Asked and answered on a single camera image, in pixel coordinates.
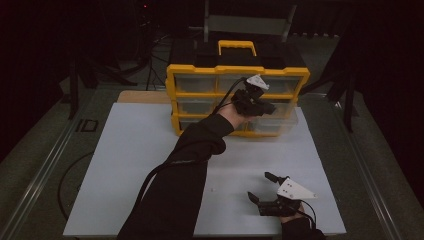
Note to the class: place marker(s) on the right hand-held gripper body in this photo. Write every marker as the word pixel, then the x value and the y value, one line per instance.
pixel 286 196

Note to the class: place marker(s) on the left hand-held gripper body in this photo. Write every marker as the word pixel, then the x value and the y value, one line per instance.
pixel 248 98

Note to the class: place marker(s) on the clear plastic drawer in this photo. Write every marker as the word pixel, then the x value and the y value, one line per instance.
pixel 278 125

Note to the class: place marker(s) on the yellow black drawer organizer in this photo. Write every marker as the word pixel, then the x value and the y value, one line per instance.
pixel 200 69

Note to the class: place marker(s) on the person's right hand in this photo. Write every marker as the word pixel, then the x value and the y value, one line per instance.
pixel 291 218

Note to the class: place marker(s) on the person's left hand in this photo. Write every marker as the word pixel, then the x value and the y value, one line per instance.
pixel 233 118

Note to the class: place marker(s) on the black tripod stand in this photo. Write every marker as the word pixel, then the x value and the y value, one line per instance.
pixel 96 73
pixel 343 90

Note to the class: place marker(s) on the dark floor socket plate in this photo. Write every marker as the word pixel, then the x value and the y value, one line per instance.
pixel 87 125

